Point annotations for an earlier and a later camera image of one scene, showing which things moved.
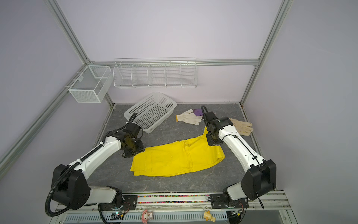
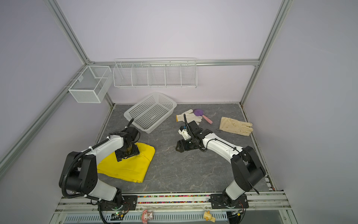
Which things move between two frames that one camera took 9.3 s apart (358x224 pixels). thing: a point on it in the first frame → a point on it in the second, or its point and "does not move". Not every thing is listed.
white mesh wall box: (92, 84) does not move
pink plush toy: (146, 215) does not move
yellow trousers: (191, 154) → (134, 168)
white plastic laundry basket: (153, 112) does not move
